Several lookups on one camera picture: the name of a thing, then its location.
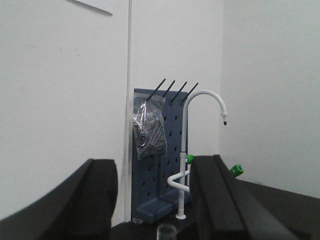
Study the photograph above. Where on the plastic bag of black pegs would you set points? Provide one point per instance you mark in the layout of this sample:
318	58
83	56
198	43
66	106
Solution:
148	125

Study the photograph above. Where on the white lab faucet green knobs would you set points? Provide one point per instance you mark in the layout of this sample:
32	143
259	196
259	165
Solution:
177	180

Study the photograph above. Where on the blue grey pegboard drying rack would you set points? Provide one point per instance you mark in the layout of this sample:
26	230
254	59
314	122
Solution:
151	196

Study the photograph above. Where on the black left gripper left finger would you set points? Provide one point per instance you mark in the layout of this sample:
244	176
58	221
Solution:
80	208

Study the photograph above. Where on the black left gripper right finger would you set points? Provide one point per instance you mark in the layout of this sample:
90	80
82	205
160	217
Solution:
225	210

